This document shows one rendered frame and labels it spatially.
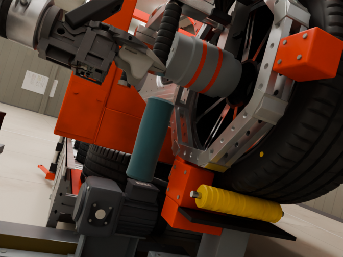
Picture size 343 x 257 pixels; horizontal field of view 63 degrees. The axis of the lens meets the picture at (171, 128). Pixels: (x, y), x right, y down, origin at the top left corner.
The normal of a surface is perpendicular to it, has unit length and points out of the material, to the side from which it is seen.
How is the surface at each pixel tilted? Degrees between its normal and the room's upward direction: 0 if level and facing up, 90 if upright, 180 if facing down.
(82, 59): 76
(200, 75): 124
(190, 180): 90
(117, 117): 90
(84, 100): 90
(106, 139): 90
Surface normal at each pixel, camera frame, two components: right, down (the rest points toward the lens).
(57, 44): 0.36, -0.18
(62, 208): 0.35, 0.06
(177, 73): -0.04, 0.83
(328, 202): -0.84, -0.26
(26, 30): 0.02, 0.62
